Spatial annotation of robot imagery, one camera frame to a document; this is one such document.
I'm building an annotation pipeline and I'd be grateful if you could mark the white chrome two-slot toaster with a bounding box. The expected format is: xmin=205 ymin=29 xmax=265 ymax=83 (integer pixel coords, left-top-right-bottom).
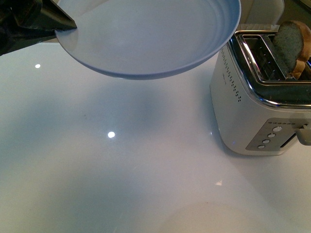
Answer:
xmin=210 ymin=30 xmax=311 ymax=156

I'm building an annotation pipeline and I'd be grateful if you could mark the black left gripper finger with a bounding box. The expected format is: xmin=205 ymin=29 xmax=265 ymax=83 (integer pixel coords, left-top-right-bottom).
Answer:
xmin=40 ymin=0 xmax=77 ymax=31

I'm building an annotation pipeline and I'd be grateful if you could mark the blue round plate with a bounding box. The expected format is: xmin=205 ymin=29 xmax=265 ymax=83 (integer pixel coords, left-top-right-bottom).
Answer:
xmin=56 ymin=0 xmax=241 ymax=80

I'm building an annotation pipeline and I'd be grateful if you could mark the slice of bread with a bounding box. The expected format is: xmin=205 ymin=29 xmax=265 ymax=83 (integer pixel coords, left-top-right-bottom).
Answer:
xmin=273 ymin=20 xmax=311 ymax=80

